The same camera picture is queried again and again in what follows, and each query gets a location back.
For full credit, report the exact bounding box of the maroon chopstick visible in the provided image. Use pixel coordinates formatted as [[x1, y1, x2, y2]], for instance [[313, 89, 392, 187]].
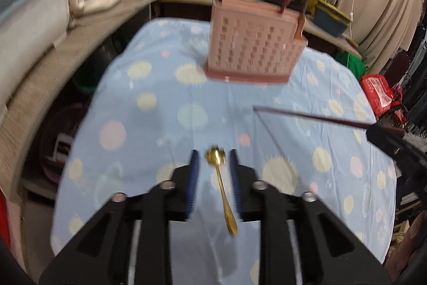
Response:
[[294, 11, 307, 41], [252, 106, 405, 137]]

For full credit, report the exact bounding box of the red plastic bag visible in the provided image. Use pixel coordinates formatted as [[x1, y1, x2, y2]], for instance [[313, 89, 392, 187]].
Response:
[[360, 75, 394, 117]]

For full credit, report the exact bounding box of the pink perforated utensil basket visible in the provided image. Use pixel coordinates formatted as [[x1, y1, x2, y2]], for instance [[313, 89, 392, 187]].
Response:
[[205, 0, 308, 84]]

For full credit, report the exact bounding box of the gold flower spoon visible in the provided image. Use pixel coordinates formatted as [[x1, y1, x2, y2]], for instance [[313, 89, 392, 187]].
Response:
[[205, 145, 238, 237]]

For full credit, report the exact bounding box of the green plastic bag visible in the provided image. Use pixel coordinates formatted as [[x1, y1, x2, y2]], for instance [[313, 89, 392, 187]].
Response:
[[335, 51, 366, 81]]

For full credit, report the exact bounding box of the blue planet-print tablecloth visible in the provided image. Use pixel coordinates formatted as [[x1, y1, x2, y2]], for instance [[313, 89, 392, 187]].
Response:
[[40, 19, 396, 284]]

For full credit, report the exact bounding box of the grey countertop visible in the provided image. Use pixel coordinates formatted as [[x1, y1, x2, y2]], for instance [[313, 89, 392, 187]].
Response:
[[0, 0, 363, 192]]

